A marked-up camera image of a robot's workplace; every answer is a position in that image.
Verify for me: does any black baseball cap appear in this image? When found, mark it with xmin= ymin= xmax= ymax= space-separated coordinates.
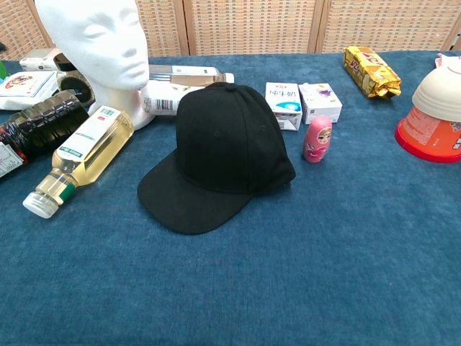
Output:
xmin=137 ymin=81 xmax=297 ymax=236

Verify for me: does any blue white milk carton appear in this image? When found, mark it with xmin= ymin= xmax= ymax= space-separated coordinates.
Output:
xmin=264 ymin=81 xmax=304 ymax=132

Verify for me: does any pink nesting doll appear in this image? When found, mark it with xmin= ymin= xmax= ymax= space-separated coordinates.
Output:
xmin=301 ymin=115 xmax=334 ymax=164

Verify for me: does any white bottle yellow cap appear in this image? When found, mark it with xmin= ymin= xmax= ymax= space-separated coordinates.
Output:
xmin=140 ymin=79 xmax=202 ymax=117

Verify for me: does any clear bottle brown label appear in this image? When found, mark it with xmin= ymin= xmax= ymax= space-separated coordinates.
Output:
xmin=148 ymin=64 xmax=236 ymax=89

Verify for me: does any blue table cloth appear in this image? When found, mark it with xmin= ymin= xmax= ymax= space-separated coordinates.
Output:
xmin=0 ymin=50 xmax=461 ymax=346

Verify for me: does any purple white small carton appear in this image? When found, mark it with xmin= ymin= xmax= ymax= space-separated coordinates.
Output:
xmin=297 ymin=82 xmax=344 ymax=125

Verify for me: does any pale yellow liquid bottle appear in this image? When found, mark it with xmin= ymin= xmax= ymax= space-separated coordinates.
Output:
xmin=22 ymin=105 xmax=135 ymax=219

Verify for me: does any woven bamboo folding screen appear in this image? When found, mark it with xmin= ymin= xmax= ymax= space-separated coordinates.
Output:
xmin=0 ymin=0 xmax=461 ymax=61

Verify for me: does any gold foil snack pack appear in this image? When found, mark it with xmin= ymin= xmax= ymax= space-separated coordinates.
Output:
xmin=342 ymin=45 xmax=403 ymax=100

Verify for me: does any white foam mannequin head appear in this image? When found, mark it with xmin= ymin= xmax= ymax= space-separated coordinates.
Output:
xmin=33 ymin=0 xmax=151 ymax=132

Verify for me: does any dark sauce bottle cartoon label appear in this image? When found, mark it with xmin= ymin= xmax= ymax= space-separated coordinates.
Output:
xmin=0 ymin=89 xmax=91 ymax=179

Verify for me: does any red instant noodle cup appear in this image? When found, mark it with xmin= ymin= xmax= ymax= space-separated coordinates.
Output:
xmin=394 ymin=105 xmax=461 ymax=164

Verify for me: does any white printed food bag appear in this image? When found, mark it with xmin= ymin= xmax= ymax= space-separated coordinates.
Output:
xmin=0 ymin=69 xmax=61 ymax=111

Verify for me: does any cream upturned bowl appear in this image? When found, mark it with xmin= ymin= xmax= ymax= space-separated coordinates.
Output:
xmin=411 ymin=64 xmax=461 ymax=123

